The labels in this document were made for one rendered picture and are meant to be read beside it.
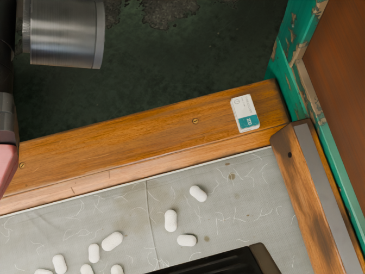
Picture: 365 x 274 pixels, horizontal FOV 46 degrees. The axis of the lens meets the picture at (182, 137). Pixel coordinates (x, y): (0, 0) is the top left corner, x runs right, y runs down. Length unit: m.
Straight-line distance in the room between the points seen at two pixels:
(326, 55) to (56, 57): 0.38
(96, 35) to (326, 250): 0.46
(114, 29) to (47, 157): 1.07
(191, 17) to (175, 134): 1.07
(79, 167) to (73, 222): 0.10
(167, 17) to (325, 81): 1.21
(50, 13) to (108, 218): 0.48
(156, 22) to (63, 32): 1.44
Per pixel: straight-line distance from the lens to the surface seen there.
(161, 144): 0.76
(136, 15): 1.82
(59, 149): 0.80
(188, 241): 0.73
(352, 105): 0.59
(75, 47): 0.36
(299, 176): 0.68
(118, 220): 0.77
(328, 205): 0.66
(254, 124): 0.75
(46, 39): 0.36
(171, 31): 1.76
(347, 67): 0.58
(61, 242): 0.79
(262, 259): 0.41
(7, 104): 0.30
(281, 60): 0.77
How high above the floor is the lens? 1.49
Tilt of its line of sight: 72 degrees down
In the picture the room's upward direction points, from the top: 7 degrees counter-clockwise
